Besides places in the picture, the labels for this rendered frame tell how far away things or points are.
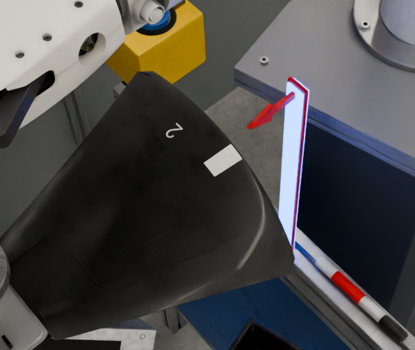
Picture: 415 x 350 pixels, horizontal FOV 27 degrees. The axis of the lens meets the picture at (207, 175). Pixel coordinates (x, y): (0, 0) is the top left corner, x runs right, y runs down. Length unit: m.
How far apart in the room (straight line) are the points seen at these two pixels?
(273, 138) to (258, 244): 1.48
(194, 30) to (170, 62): 0.05
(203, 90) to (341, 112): 1.09
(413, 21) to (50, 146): 0.99
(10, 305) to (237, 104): 1.62
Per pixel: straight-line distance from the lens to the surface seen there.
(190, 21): 1.04
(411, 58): 1.14
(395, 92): 1.12
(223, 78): 2.19
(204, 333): 1.81
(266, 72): 1.12
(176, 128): 0.78
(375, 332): 1.07
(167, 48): 1.04
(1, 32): 0.49
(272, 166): 2.19
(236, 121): 2.26
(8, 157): 1.84
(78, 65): 0.50
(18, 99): 0.48
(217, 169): 0.78
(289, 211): 1.01
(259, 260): 0.76
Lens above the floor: 1.84
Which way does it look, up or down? 58 degrees down
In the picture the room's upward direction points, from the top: 4 degrees counter-clockwise
